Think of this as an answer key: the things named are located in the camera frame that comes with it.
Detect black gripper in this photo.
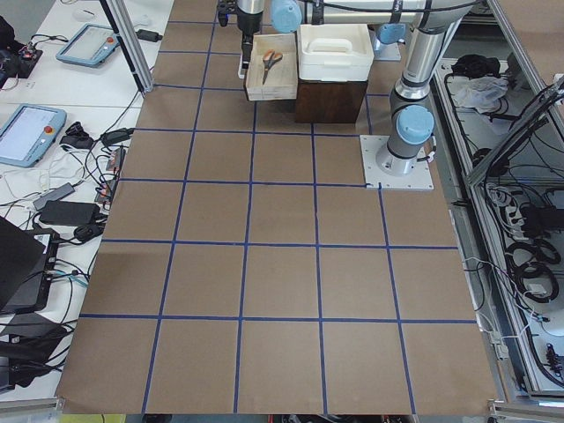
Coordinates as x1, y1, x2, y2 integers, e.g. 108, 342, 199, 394
241, 33, 253, 63

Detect grey orange scissors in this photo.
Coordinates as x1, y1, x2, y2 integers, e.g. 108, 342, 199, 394
262, 49, 284, 85

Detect light wooden drawer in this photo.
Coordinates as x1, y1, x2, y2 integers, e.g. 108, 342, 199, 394
244, 33, 298, 101

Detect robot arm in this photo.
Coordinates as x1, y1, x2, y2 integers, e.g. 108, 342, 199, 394
297, 1, 475, 177
235, 0, 265, 70

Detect white plastic box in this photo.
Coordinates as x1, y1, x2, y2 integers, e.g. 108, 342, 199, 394
297, 24, 374, 82

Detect dark wooden cabinet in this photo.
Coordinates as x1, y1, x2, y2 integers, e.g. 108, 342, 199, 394
294, 79, 368, 123

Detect upper teach pendant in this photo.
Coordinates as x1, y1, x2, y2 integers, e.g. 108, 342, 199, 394
56, 24, 119, 68

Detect teach pendant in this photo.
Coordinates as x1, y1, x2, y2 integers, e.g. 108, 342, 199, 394
56, 24, 119, 68
1, 103, 67, 167

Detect lower teach pendant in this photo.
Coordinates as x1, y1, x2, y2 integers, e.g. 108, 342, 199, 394
1, 103, 67, 167

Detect grey usb hub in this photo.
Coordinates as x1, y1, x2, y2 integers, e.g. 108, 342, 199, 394
33, 182, 75, 212

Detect white crumpled cloth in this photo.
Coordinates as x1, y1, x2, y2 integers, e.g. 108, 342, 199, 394
453, 77, 508, 113

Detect black power adapter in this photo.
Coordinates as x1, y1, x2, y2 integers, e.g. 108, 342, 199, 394
39, 201, 100, 226

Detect black laptop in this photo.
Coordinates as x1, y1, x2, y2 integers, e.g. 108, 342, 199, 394
1, 219, 59, 315

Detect aluminium frame post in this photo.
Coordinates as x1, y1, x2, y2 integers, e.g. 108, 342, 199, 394
100, 0, 154, 94

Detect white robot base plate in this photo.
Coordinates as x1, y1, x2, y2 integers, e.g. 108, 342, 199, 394
360, 135, 434, 191

